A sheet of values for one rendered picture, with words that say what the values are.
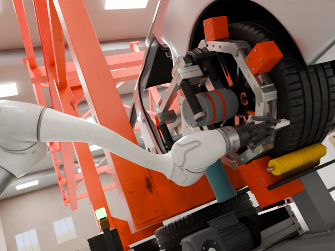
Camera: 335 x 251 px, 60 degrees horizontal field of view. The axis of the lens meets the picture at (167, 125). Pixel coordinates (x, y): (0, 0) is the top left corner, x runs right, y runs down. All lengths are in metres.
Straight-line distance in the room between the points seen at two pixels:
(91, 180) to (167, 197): 2.06
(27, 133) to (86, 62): 1.00
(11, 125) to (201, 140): 0.52
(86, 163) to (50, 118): 2.71
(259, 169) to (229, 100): 0.30
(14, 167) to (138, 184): 0.68
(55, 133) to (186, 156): 0.37
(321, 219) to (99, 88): 1.24
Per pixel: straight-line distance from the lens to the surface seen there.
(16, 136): 0.89
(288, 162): 1.14
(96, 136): 0.86
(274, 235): 1.85
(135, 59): 5.11
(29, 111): 0.88
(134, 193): 1.48
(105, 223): 1.38
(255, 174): 1.19
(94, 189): 3.47
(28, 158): 1.01
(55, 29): 3.21
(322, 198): 1.31
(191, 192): 1.56
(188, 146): 0.86
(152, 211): 1.48
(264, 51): 1.04
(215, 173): 1.24
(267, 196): 1.19
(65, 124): 0.86
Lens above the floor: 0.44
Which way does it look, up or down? 19 degrees up
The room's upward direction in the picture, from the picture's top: 23 degrees counter-clockwise
